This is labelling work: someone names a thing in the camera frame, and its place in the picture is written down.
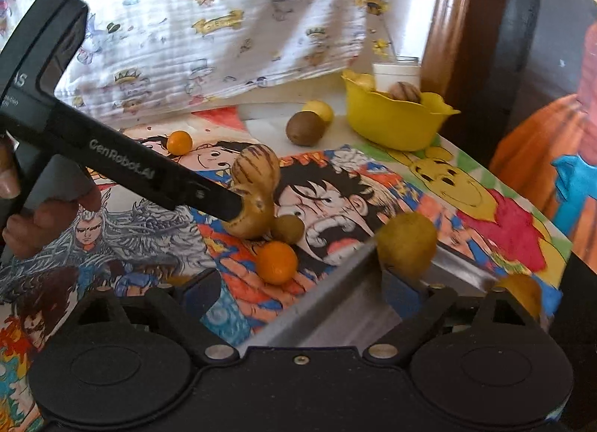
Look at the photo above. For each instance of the small olive round fruit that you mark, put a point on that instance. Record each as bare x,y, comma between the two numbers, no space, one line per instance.
288,229

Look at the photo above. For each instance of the striped pepino melon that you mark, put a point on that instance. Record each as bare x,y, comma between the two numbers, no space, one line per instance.
405,90
259,166

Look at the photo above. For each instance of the small orange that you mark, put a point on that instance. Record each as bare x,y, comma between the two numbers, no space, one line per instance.
179,142

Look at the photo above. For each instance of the yellow plastic bowl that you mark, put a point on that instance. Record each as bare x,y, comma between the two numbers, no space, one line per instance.
392,124

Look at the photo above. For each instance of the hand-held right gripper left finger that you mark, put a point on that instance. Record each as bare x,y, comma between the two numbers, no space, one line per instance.
201,290

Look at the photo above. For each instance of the olive brown round fruit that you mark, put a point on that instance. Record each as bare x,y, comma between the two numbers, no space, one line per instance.
405,245

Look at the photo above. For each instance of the tan spotted fruit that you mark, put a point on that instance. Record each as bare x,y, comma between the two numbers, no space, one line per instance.
252,224

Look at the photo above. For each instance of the brown wooden frame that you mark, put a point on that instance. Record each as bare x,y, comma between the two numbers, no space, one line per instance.
452,17

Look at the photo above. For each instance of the white glass jar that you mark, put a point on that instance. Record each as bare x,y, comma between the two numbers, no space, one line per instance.
396,72

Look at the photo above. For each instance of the yellow round fruit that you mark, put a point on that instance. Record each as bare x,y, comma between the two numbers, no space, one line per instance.
319,110

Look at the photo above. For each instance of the yellow pear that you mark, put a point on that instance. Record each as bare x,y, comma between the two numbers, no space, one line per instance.
363,80

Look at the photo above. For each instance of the white cartoon printed blanket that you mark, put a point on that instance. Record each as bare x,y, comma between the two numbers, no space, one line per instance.
186,3

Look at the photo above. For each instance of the brown kiwi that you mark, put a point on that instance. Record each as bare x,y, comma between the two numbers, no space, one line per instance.
305,129

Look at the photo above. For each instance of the person's left hand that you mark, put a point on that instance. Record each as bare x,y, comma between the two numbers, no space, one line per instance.
42,227

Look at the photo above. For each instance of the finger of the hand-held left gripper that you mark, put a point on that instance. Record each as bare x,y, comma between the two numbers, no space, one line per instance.
205,194

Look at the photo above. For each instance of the colourful printed cloth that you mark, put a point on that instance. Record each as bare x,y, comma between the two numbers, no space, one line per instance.
527,147

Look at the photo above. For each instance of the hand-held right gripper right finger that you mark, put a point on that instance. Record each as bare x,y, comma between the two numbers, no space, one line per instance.
400,296

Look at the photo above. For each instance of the colourful cartoon table mat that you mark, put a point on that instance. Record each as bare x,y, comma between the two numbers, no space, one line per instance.
326,189

